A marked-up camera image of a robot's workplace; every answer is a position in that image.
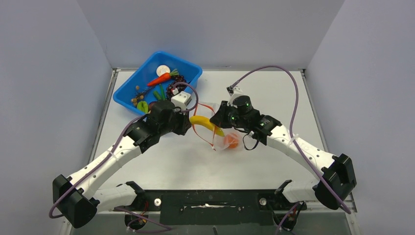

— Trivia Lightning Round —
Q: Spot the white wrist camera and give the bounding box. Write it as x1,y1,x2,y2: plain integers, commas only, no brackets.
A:
170,91,191,112
227,86,244,106

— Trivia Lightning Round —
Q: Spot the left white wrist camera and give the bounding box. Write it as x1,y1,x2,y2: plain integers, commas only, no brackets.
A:
170,91,191,112

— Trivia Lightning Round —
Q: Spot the green toy chili pepper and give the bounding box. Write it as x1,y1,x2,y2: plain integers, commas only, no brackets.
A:
159,84,166,100

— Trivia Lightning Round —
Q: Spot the white round toy slice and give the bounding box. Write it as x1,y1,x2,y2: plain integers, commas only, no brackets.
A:
156,65,171,76

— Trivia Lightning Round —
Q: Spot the orange toy carrot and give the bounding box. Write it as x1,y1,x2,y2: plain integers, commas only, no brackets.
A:
147,69,179,87

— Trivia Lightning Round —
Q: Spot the orange toy tangerine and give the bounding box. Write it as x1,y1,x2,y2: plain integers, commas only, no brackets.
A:
223,133,240,149

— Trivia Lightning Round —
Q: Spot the dark toy grape bunch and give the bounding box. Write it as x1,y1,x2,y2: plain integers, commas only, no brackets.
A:
165,75,186,100

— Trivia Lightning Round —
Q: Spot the clear zip top bag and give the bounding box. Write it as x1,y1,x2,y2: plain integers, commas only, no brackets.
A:
189,102,242,151

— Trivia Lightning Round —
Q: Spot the blue plastic bin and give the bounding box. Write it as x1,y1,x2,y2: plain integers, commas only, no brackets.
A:
113,51,203,115

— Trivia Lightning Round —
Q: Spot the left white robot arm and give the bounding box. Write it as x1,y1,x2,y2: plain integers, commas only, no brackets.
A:
49,100,191,228

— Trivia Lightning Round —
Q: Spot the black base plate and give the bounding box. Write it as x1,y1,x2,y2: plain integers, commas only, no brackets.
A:
127,189,293,226

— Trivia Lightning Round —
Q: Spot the green toy cucumber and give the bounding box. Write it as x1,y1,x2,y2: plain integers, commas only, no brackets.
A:
153,91,162,101

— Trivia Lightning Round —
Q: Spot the yellow toy banana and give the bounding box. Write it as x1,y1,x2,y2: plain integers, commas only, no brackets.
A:
189,116,225,137

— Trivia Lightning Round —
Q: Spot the green toy leaf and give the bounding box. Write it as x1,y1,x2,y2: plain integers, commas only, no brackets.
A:
137,101,149,114

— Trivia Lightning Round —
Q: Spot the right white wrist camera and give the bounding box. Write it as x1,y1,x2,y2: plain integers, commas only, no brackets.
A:
227,86,244,106

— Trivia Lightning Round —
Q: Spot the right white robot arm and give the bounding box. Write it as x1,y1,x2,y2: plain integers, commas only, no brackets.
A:
210,95,357,213

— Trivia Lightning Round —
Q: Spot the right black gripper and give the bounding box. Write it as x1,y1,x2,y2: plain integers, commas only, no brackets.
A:
210,101,248,129

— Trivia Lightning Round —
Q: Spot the brown toy longan bunch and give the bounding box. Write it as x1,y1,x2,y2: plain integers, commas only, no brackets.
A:
131,86,144,107

